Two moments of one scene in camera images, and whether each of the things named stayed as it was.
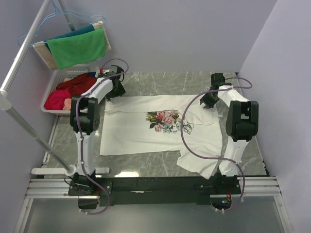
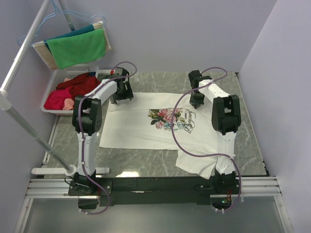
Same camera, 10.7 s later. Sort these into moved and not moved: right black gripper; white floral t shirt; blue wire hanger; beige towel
Moved: right black gripper
Not moved: blue wire hanger; beige towel; white floral t shirt
